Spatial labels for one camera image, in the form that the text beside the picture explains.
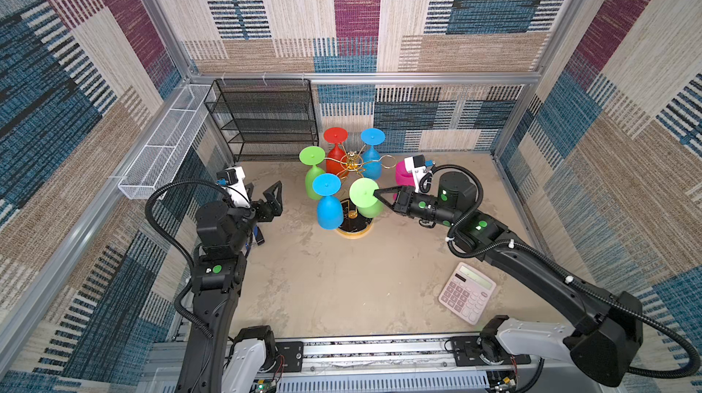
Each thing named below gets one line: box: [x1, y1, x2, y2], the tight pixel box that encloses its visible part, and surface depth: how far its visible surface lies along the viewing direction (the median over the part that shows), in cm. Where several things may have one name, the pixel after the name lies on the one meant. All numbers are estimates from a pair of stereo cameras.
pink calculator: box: [437, 261, 498, 326], surface depth 83 cm
